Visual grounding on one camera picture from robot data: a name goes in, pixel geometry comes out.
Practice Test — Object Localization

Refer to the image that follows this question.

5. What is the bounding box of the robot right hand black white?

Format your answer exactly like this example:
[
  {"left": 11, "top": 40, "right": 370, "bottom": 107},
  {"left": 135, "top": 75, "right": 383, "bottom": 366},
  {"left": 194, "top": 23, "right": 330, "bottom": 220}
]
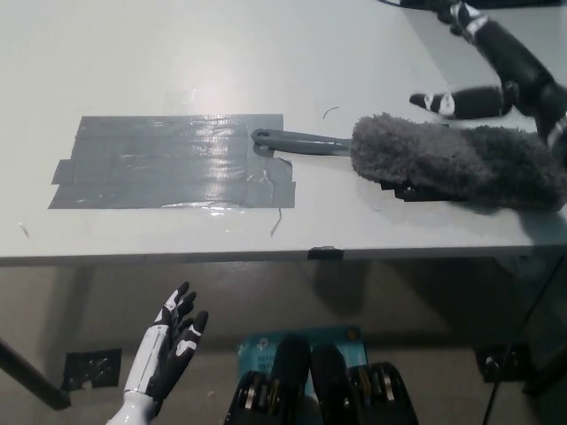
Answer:
[{"left": 408, "top": 0, "right": 567, "bottom": 146}]

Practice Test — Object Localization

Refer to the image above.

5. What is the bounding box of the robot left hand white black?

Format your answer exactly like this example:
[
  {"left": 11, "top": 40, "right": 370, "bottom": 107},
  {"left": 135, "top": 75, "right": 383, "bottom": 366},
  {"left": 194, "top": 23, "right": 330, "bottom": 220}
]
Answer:
[{"left": 123, "top": 281, "right": 210, "bottom": 399}]

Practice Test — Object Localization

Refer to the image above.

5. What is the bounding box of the grey fluffy duster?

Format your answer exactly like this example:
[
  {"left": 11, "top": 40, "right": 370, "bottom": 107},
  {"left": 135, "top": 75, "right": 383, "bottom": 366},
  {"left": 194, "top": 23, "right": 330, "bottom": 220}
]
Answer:
[{"left": 250, "top": 113, "right": 567, "bottom": 211}]

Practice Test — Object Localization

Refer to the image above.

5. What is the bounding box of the black tape marked spot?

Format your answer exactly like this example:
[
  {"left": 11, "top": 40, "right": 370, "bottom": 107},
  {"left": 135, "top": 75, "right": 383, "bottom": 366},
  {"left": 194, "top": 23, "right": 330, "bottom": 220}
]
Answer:
[{"left": 379, "top": 178, "right": 467, "bottom": 204}]

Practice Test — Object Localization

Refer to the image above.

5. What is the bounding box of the black metal table leg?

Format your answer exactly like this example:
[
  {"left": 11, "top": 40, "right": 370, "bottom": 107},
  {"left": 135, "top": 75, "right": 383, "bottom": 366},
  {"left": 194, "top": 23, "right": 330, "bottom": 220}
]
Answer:
[{"left": 0, "top": 336, "right": 73, "bottom": 411}]

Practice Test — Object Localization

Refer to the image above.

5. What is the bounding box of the grey duct tape patch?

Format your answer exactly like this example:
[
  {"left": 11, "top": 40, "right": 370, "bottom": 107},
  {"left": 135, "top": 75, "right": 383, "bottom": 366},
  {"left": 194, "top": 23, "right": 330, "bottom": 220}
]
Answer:
[{"left": 47, "top": 113, "right": 297, "bottom": 211}]

